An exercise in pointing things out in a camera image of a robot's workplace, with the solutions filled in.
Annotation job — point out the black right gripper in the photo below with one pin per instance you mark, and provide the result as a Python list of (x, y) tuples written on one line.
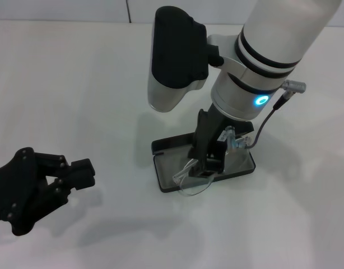
[(207, 131)]

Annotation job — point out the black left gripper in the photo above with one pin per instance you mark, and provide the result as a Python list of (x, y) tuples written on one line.
[(18, 190)]

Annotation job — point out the clear white glasses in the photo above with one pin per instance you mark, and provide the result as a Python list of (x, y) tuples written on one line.
[(177, 178)]

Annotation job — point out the black glasses case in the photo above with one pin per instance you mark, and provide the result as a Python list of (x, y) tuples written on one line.
[(166, 143)]

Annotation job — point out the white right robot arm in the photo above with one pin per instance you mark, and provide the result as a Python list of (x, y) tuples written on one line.
[(281, 33)]

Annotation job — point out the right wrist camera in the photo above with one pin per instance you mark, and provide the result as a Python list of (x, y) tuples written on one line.
[(174, 50)]

